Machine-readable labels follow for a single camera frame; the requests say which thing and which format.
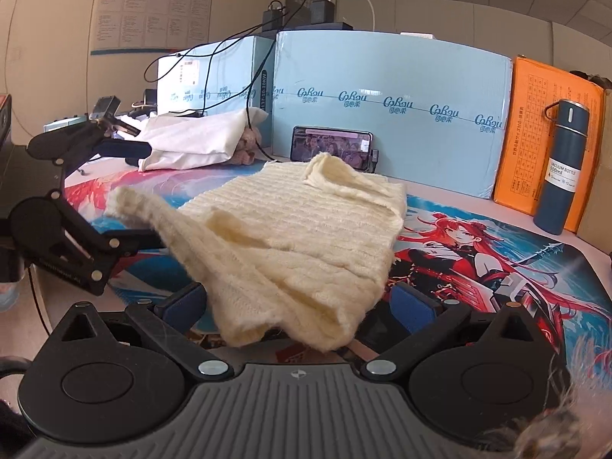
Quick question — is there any small grey device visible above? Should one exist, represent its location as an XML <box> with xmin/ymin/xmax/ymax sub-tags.
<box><xmin>88</xmin><ymin>96</ymin><xmax>121</xmax><ymax>124</ymax></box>

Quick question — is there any fluffy pink sleeve cuff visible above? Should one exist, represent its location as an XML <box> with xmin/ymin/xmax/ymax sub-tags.
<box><xmin>497</xmin><ymin>332</ymin><xmax>591</xmax><ymax>459</ymax></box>

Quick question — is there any black smartphone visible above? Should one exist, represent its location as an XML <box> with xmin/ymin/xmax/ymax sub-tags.
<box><xmin>290</xmin><ymin>125</ymin><xmax>374</xmax><ymax>172</ymax></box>

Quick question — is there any small black power adapter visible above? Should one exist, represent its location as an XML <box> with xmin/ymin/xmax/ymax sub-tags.
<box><xmin>261</xmin><ymin>2</ymin><xmax>288</xmax><ymax>28</ymax></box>

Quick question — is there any brown cardboard box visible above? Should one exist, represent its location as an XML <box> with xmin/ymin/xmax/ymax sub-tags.
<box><xmin>575</xmin><ymin>87</ymin><xmax>612</xmax><ymax>241</ymax></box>

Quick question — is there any cream knit sweater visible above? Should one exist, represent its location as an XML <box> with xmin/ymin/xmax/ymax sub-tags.
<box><xmin>104</xmin><ymin>151</ymin><xmax>409</xmax><ymax>353</ymax></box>

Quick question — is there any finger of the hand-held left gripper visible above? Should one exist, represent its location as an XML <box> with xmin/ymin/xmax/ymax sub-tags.
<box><xmin>26</xmin><ymin>122</ymin><xmax>155</xmax><ymax>180</ymax></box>
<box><xmin>29</xmin><ymin>189</ymin><xmax>166</xmax><ymax>297</ymax></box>

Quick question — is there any orange cardboard box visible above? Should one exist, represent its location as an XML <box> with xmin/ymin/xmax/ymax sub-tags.
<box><xmin>492</xmin><ymin>55</ymin><xmax>606</xmax><ymax>219</ymax></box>

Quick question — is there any wall poster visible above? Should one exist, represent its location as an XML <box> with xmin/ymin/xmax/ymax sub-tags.
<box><xmin>90</xmin><ymin>0</ymin><xmax>214</xmax><ymax>57</ymax></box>

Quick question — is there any black power cable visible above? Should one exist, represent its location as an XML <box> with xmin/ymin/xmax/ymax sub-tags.
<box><xmin>143</xmin><ymin>0</ymin><xmax>319</xmax><ymax>120</ymax></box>

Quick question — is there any light blue box white label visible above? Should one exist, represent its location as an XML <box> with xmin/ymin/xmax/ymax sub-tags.
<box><xmin>156</xmin><ymin>35</ymin><xmax>279</xmax><ymax>119</ymax></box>

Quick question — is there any white charging cable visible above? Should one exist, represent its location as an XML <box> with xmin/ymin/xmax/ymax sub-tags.
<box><xmin>327</xmin><ymin>0</ymin><xmax>376</xmax><ymax>32</ymax></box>

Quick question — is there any large black power adapter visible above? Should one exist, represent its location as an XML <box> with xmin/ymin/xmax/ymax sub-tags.
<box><xmin>310</xmin><ymin>0</ymin><xmax>336</xmax><ymax>25</ymax></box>

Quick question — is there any dark flat box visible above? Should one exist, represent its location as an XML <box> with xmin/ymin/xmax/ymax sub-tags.
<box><xmin>276</xmin><ymin>21</ymin><xmax>354</xmax><ymax>34</ymax></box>

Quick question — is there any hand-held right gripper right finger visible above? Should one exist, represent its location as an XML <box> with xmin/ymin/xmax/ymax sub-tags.
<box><xmin>360</xmin><ymin>282</ymin><xmax>552</xmax><ymax>384</ymax></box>

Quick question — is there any printed desk mat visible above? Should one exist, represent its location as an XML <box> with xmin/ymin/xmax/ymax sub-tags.
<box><xmin>62</xmin><ymin>159</ymin><xmax>599</xmax><ymax>379</ymax></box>

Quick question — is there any large light blue cardboard box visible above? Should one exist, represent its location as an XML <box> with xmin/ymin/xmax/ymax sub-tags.
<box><xmin>270</xmin><ymin>30</ymin><xmax>513</xmax><ymax>200</ymax></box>

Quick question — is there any dark blue vacuum bottle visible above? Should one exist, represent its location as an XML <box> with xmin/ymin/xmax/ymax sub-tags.
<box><xmin>533</xmin><ymin>98</ymin><xmax>590</xmax><ymax>236</ymax></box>

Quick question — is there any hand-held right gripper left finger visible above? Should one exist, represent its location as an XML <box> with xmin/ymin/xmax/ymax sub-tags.
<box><xmin>47</xmin><ymin>281</ymin><xmax>235</xmax><ymax>384</ymax></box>

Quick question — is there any white cloth bag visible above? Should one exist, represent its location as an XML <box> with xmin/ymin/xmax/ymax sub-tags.
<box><xmin>138</xmin><ymin>107</ymin><xmax>270</xmax><ymax>172</ymax></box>

